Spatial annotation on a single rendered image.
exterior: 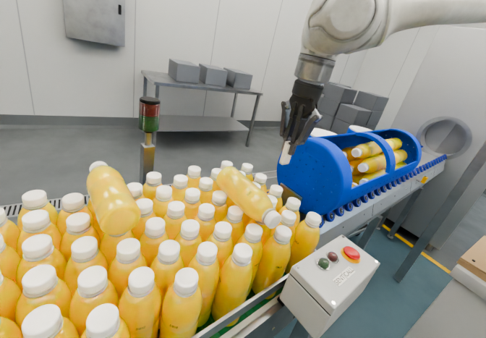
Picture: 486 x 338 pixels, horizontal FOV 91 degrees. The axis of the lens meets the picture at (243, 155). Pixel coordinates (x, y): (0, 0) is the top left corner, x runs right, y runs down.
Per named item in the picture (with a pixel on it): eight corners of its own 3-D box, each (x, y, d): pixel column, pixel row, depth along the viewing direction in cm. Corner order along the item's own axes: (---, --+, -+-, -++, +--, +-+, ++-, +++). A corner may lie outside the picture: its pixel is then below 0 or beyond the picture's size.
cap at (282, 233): (272, 229, 58) (274, 224, 58) (286, 231, 59) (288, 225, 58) (276, 242, 55) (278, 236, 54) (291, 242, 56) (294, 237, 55)
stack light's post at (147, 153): (144, 333, 127) (155, 146, 82) (136, 337, 124) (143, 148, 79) (141, 326, 130) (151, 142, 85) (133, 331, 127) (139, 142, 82)
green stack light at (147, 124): (161, 131, 80) (163, 117, 77) (142, 132, 75) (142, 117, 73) (155, 124, 84) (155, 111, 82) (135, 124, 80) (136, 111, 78)
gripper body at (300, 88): (332, 86, 60) (319, 121, 64) (306, 79, 66) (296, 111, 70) (314, 84, 55) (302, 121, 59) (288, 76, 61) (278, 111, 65)
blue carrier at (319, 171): (404, 185, 139) (433, 142, 127) (321, 233, 84) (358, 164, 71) (360, 161, 157) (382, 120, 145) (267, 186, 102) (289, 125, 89)
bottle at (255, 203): (239, 176, 70) (283, 214, 58) (220, 191, 68) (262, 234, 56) (231, 160, 65) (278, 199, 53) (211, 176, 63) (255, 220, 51)
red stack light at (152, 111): (163, 116, 77) (163, 105, 76) (142, 117, 73) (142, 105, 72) (155, 111, 82) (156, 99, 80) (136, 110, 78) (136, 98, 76)
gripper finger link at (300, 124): (308, 104, 64) (312, 106, 63) (296, 142, 68) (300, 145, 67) (299, 103, 61) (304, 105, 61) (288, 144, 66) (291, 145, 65)
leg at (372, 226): (348, 279, 189) (384, 216, 164) (345, 281, 186) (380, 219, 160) (342, 273, 193) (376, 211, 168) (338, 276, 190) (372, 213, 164)
